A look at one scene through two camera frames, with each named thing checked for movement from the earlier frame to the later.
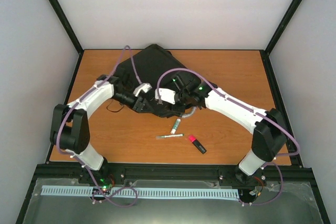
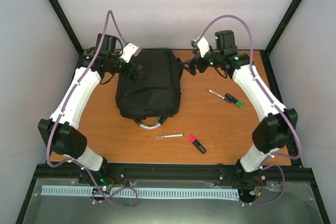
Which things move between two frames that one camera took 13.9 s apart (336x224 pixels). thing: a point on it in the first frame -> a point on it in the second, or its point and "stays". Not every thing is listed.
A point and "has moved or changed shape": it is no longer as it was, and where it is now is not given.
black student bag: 154,81 has moved or changed shape
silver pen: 170,136 stays
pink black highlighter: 199,146 stays
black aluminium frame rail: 76,173 stays
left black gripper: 139,103 -> 136,76
